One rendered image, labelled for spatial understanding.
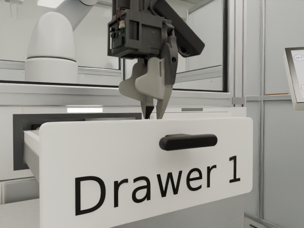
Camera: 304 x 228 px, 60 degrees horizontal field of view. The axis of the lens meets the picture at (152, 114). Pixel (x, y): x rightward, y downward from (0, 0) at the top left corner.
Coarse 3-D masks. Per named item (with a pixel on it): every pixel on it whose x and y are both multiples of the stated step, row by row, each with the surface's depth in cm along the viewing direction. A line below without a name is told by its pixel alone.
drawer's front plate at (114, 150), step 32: (64, 128) 24; (96, 128) 26; (128, 128) 28; (160, 128) 30; (192, 128) 33; (224, 128) 36; (64, 160) 25; (96, 160) 26; (128, 160) 28; (160, 160) 30; (192, 160) 33; (224, 160) 36; (64, 192) 25; (96, 192) 26; (128, 192) 28; (160, 192) 30; (192, 192) 33; (224, 192) 36; (64, 224) 25; (96, 224) 26
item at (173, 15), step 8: (160, 0) 40; (160, 8) 40; (168, 8) 41; (160, 16) 41; (168, 16) 41; (176, 16) 42; (176, 24) 42; (184, 24) 42; (176, 32) 42; (184, 32) 43; (192, 32) 43; (176, 40) 44; (184, 40) 43; (192, 40) 44; (200, 40) 44; (184, 48) 45; (192, 48) 44; (200, 48) 45; (184, 56) 48; (192, 56) 46
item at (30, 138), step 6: (24, 132) 53; (30, 132) 52; (36, 132) 56; (24, 138) 53; (30, 138) 45; (36, 138) 41; (24, 144) 51; (30, 144) 45; (36, 144) 39; (24, 150) 51; (30, 150) 43; (36, 150) 39; (24, 156) 51; (30, 156) 43; (36, 156) 38; (30, 162) 44; (36, 162) 38; (30, 168) 44; (36, 168) 38; (36, 174) 38
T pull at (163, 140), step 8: (168, 136) 30; (176, 136) 28; (184, 136) 28; (192, 136) 28; (200, 136) 29; (208, 136) 29; (216, 136) 30; (160, 144) 27; (168, 144) 26; (176, 144) 27; (184, 144) 27; (192, 144) 28; (200, 144) 29; (208, 144) 29
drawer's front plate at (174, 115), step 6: (156, 114) 68; (168, 114) 70; (174, 114) 71; (180, 114) 72; (186, 114) 73; (192, 114) 74; (198, 114) 75; (204, 114) 76; (210, 114) 78; (216, 114) 79; (222, 114) 80; (228, 114) 82
